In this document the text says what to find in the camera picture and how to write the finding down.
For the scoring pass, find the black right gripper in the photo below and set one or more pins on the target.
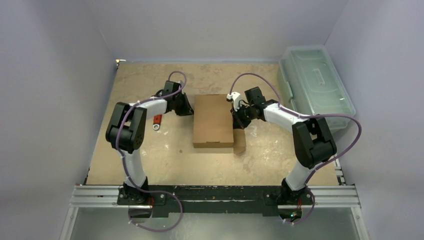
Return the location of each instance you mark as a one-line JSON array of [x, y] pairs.
[[240, 117]]

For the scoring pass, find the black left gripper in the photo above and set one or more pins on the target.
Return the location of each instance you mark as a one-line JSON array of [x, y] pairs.
[[187, 110]]

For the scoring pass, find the brown cardboard box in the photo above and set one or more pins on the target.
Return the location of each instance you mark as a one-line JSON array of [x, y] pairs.
[[213, 124]]

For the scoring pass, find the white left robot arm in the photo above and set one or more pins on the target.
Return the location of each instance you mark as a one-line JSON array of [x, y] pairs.
[[126, 131]]

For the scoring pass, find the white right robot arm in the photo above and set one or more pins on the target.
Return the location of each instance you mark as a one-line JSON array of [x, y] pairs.
[[313, 141]]

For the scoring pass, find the red adjustable wrench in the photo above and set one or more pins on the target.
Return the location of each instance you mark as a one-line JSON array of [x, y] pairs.
[[157, 120]]

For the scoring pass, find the clear plastic bin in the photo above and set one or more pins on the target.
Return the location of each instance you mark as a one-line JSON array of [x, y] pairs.
[[310, 83]]

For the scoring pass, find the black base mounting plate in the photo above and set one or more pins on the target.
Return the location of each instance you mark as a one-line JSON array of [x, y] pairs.
[[266, 200]]

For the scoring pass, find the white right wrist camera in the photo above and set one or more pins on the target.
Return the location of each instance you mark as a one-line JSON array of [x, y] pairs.
[[234, 98]]

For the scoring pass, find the aluminium frame rail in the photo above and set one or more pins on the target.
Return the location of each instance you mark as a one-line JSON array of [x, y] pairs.
[[94, 214]]

